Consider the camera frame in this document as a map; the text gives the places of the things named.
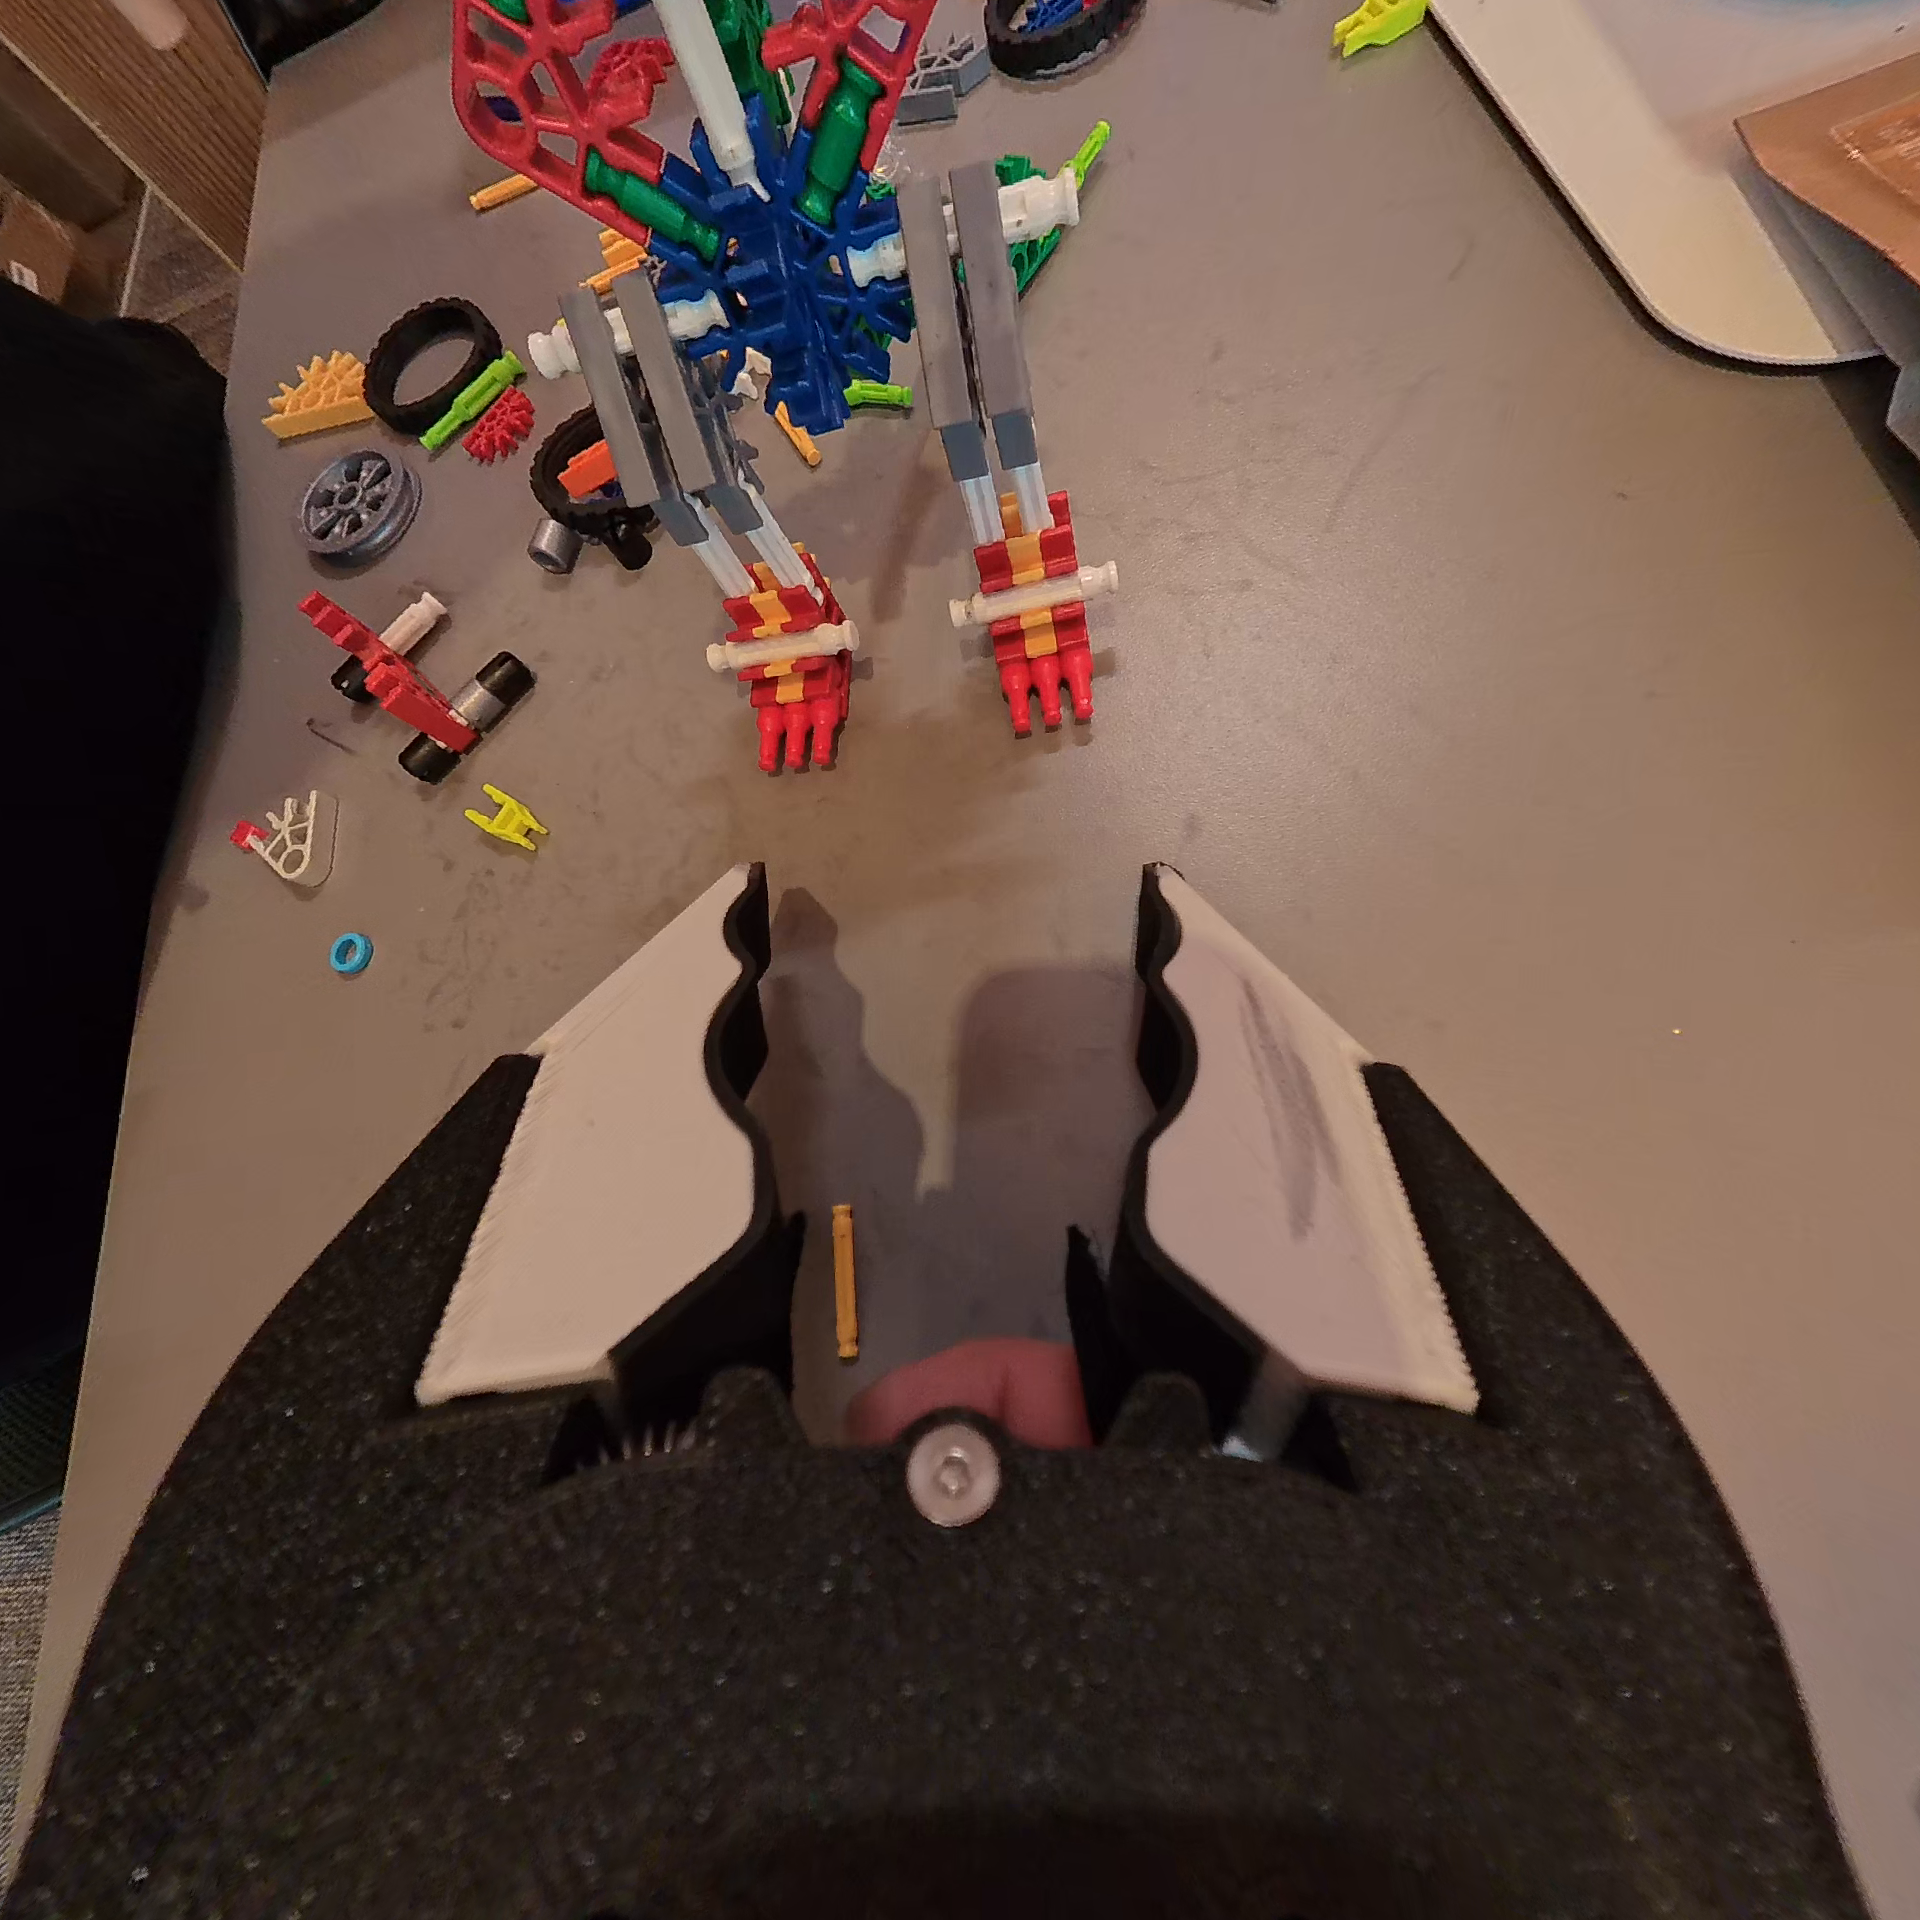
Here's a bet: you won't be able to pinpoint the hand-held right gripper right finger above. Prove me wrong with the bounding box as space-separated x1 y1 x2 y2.
1117 862 1481 1460

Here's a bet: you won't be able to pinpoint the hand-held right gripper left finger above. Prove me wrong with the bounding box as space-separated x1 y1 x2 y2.
416 862 791 1408

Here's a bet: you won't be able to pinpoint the pink rounded object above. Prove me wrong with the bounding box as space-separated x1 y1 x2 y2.
846 1338 1085 1451

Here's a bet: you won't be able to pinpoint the white toy connector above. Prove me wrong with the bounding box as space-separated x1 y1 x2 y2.
228 790 339 893

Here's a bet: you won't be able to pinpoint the red toy assembly black wheels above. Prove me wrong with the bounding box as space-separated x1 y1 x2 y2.
298 588 535 786

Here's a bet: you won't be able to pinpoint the black toy tire blue hub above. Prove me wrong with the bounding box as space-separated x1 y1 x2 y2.
528 405 650 549

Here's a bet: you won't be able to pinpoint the grey toy wheel hub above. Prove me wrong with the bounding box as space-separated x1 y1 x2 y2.
298 447 425 565

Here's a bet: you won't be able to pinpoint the orange half-round toy connector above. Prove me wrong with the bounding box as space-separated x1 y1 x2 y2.
260 350 374 442

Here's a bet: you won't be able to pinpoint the empty black toy tire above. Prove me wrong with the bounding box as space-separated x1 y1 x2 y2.
362 296 504 442

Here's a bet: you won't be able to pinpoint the large colourful toy construction model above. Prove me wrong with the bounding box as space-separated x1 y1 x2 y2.
452 0 1123 779

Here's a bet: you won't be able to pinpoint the white board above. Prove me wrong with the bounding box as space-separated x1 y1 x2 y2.
1424 0 1885 366

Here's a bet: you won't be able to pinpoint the small black tire colourful hub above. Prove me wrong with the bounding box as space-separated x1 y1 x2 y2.
982 0 1150 86

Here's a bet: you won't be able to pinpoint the wooden cabinet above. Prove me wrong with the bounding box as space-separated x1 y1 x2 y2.
0 0 269 323

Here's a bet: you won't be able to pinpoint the printed cardboard toy box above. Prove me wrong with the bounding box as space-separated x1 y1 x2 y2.
1729 45 1920 271

